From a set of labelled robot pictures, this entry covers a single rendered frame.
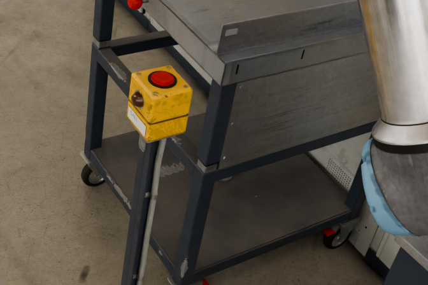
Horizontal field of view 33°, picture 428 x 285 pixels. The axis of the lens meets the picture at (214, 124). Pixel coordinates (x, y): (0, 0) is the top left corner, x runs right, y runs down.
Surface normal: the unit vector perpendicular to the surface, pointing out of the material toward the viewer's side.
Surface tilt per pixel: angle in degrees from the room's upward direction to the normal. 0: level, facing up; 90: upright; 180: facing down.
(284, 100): 90
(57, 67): 0
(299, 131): 90
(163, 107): 91
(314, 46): 90
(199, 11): 0
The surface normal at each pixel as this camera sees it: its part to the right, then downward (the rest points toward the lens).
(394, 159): -0.77, 0.39
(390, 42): -0.61, 0.39
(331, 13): 0.54, 0.58
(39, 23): 0.17, -0.78
